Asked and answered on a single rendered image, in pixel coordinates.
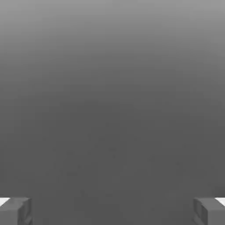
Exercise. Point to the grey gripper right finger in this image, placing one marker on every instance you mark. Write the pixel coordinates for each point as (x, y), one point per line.
(210, 211)

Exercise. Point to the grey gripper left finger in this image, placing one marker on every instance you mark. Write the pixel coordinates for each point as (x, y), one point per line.
(15, 211)

